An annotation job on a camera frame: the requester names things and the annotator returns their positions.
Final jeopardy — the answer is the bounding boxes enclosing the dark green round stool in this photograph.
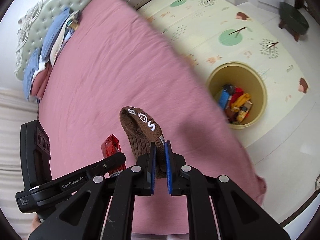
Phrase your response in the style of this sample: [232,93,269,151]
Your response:
[278,2,309,42]

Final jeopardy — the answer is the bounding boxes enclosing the yellow round trash bin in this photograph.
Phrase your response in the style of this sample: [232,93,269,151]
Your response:
[207,62,267,130]

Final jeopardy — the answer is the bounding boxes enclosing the mustard yellow knit cloth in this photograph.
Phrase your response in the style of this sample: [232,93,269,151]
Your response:
[231,93,251,112]

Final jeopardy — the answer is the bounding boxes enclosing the blue pillow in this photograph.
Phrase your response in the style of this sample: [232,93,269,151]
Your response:
[41,7,71,62]

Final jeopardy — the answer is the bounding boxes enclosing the red snack wrapper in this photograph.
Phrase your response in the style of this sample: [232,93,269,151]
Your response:
[100,134,126,177]

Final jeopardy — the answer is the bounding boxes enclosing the blue and pink folded bedding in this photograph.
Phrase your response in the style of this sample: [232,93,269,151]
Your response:
[23,48,53,101]

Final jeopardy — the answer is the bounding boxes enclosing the brown knit hat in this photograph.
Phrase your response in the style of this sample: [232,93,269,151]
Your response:
[119,106,167,179]

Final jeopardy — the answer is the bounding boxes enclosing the white striped curtain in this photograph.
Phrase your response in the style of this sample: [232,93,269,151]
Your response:
[1,88,38,239]

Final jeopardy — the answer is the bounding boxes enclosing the pink bed sheet mattress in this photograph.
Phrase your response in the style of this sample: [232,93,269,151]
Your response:
[37,0,267,235]

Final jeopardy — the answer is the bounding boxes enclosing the green tufted headboard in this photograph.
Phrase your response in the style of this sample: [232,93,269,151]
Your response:
[15,0,91,81]

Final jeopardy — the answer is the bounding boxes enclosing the cartoon tree play mat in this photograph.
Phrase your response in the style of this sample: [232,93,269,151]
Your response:
[139,0,308,146]

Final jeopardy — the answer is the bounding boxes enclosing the blue box in bin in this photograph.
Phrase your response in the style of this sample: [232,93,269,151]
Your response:
[218,89,231,109]

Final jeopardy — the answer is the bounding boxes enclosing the black small pouch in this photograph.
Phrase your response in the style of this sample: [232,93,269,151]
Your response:
[223,84,235,95]

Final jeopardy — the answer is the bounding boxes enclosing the left hand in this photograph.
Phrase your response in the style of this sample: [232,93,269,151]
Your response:
[31,215,41,231]

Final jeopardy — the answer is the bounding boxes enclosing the gold cosmetics box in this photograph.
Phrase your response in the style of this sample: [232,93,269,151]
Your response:
[236,100,253,122]

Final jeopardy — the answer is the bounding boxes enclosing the red cloth bag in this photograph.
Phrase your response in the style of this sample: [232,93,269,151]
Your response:
[229,87,244,107]

